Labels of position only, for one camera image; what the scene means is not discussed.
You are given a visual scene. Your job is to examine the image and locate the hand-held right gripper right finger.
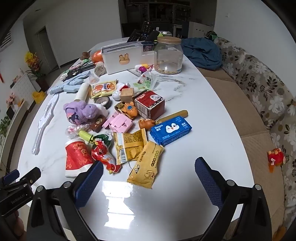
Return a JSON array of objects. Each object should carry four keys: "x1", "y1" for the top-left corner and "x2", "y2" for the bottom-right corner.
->
[{"x1": 195, "y1": 157, "x2": 273, "y2": 241}]

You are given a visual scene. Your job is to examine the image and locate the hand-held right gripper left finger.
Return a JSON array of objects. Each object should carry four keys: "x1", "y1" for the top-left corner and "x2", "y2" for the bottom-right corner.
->
[{"x1": 26, "y1": 160, "x2": 109, "y2": 241}]

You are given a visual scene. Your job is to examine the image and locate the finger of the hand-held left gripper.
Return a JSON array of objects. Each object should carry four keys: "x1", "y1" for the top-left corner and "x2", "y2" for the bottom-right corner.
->
[
  {"x1": 18, "y1": 167, "x2": 42, "y2": 187},
  {"x1": 3, "y1": 169, "x2": 20, "y2": 186}
]

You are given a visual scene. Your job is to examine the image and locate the yellow snack packet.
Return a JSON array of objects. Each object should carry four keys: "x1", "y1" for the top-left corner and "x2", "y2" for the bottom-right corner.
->
[{"x1": 126, "y1": 140, "x2": 165, "y2": 189}]

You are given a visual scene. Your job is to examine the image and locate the green snack wrapper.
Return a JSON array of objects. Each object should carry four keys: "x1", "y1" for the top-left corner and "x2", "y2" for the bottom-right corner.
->
[{"x1": 133, "y1": 70, "x2": 158, "y2": 91}]

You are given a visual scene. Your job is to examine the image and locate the red patterned paper cup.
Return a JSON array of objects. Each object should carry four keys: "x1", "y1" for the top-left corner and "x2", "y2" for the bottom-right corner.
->
[{"x1": 64, "y1": 138, "x2": 96, "y2": 178}]

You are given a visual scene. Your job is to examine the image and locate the red rooster toy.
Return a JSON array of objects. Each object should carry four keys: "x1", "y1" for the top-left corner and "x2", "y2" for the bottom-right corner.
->
[{"x1": 91, "y1": 138, "x2": 122, "y2": 175}]

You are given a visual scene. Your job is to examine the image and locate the yellow green toy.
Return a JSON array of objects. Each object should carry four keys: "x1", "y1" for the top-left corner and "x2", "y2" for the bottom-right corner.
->
[{"x1": 78, "y1": 130, "x2": 95, "y2": 143}]

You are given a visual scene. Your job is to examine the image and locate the white plastic toy sword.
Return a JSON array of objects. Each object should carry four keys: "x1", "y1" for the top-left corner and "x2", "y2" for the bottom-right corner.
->
[{"x1": 32, "y1": 94, "x2": 60, "y2": 155}]

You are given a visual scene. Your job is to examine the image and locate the clear candy wrapper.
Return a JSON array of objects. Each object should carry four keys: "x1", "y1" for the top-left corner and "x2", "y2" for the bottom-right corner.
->
[{"x1": 67, "y1": 124, "x2": 90, "y2": 137}]

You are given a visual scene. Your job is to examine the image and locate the gold torn snack wrapper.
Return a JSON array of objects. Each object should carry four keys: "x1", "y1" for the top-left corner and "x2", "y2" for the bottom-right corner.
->
[{"x1": 112, "y1": 128, "x2": 149, "y2": 166}]

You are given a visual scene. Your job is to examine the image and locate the brown bear box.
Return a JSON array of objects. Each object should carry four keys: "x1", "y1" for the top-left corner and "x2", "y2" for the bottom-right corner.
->
[{"x1": 90, "y1": 117, "x2": 103, "y2": 133}]

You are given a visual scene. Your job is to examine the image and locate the blue wet wipes pack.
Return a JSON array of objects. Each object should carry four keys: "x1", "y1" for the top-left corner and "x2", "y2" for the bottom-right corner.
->
[{"x1": 149, "y1": 115, "x2": 193, "y2": 147}]

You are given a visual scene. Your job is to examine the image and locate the pink plastic toy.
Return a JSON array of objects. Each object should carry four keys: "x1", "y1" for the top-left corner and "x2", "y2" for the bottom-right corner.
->
[{"x1": 102, "y1": 111, "x2": 133, "y2": 133}]

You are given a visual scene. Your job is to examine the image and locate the purple plush toy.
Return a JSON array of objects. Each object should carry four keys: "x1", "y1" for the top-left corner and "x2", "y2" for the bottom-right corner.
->
[{"x1": 63, "y1": 100, "x2": 109, "y2": 126}]

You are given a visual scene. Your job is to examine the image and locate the red plush toy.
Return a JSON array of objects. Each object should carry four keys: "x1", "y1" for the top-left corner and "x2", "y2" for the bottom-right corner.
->
[{"x1": 268, "y1": 148, "x2": 285, "y2": 173}]

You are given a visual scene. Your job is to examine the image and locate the yellow plastic container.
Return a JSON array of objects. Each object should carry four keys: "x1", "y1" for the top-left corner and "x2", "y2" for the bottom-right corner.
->
[{"x1": 32, "y1": 90, "x2": 46, "y2": 104}]

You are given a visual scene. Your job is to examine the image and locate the gold flat stick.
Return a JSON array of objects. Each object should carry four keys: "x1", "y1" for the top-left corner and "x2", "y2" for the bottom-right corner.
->
[{"x1": 157, "y1": 110, "x2": 189, "y2": 125}]

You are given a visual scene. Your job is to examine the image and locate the black tape roll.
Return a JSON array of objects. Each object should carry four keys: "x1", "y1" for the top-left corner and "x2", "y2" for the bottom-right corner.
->
[{"x1": 94, "y1": 96, "x2": 112, "y2": 109}]

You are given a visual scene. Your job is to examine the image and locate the small brown animal figure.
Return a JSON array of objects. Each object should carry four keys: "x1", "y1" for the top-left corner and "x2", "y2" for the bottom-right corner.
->
[{"x1": 138, "y1": 118, "x2": 156, "y2": 131}]

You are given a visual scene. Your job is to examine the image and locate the white perforated cabinet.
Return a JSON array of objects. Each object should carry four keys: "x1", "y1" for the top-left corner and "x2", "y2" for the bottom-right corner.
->
[{"x1": 10, "y1": 74, "x2": 35, "y2": 109}]

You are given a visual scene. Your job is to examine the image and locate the orange toy car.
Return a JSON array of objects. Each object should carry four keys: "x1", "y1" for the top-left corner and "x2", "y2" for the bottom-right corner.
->
[{"x1": 115, "y1": 101, "x2": 138, "y2": 120}]

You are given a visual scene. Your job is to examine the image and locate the white paper roll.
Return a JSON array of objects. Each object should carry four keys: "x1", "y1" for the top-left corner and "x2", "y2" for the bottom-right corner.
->
[{"x1": 74, "y1": 83, "x2": 91, "y2": 103}]

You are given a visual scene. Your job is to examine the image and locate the orange snack packet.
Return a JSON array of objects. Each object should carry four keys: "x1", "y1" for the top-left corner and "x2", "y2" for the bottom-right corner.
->
[{"x1": 90, "y1": 80, "x2": 117, "y2": 100}]

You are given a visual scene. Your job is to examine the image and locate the small wooden cube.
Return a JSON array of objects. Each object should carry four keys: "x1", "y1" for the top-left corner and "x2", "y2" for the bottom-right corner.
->
[{"x1": 120, "y1": 88, "x2": 135, "y2": 104}]

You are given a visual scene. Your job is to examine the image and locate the light blue toy gun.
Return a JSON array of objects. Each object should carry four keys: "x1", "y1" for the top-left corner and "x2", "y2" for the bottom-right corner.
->
[{"x1": 47, "y1": 70, "x2": 91, "y2": 94}]

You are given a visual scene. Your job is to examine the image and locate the dark red cardboard box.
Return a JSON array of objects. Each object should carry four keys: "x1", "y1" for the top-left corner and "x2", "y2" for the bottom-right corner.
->
[{"x1": 134, "y1": 90, "x2": 166, "y2": 121}]

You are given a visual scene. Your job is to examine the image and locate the floral sofa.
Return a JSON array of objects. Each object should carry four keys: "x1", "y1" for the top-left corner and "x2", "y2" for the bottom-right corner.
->
[{"x1": 198, "y1": 37, "x2": 296, "y2": 234}]

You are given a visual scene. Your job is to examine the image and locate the yellow flowers in pot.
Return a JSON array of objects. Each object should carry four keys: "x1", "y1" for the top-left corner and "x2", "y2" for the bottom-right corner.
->
[{"x1": 25, "y1": 51, "x2": 50, "y2": 92}]

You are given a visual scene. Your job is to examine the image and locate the black toy gun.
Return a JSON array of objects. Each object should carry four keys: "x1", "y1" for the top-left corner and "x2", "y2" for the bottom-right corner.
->
[{"x1": 61, "y1": 63, "x2": 96, "y2": 82}]

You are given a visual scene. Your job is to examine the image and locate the white power adapter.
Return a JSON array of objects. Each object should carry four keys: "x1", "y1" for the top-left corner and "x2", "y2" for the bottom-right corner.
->
[{"x1": 94, "y1": 61, "x2": 107, "y2": 77}]

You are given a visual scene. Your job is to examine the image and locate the cartoon sticker card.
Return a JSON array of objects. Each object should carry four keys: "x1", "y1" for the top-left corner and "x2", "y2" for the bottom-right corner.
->
[{"x1": 69, "y1": 61, "x2": 86, "y2": 70}]

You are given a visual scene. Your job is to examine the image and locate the grey door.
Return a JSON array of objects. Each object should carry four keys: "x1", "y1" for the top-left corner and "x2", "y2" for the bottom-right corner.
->
[{"x1": 36, "y1": 25, "x2": 61, "y2": 69}]

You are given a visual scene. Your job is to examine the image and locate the orange ball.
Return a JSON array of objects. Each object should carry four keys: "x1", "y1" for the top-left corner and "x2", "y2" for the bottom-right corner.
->
[{"x1": 90, "y1": 49, "x2": 103, "y2": 63}]

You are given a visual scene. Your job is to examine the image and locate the white rabbit storage box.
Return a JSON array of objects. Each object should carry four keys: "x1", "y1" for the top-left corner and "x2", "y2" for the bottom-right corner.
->
[{"x1": 101, "y1": 42, "x2": 155, "y2": 75}]

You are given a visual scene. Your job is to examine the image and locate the blue cloth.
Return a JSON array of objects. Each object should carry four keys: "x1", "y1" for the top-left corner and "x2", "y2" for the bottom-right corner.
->
[{"x1": 181, "y1": 37, "x2": 223, "y2": 70}]

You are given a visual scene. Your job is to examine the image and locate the glass jar with wooden lid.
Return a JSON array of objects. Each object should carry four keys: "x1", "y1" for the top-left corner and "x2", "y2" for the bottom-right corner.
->
[{"x1": 154, "y1": 36, "x2": 184, "y2": 75}]

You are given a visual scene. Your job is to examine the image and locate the dark printed card box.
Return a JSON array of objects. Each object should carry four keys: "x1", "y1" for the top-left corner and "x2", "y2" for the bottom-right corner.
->
[{"x1": 141, "y1": 41, "x2": 154, "y2": 55}]

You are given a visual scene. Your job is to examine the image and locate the green striped cloth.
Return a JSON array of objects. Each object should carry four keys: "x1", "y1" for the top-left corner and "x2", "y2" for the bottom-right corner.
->
[{"x1": 205, "y1": 30, "x2": 218, "y2": 41}]

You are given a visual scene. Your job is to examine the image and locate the black remote control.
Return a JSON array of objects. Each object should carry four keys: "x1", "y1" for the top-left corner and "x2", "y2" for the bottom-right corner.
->
[
  {"x1": 140, "y1": 21, "x2": 155, "y2": 42},
  {"x1": 126, "y1": 29, "x2": 142, "y2": 43}
]

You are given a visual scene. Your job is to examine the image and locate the white cardboard box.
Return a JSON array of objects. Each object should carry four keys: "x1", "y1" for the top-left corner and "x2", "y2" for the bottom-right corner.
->
[{"x1": 187, "y1": 21, "x2": 214, "y2": 39}]

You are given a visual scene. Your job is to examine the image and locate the dark shelf cabinet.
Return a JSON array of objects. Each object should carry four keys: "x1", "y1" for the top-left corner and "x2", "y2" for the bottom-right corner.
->
[{"x1": 121, "y1": 0, "x2": 193, "y2": 39}]

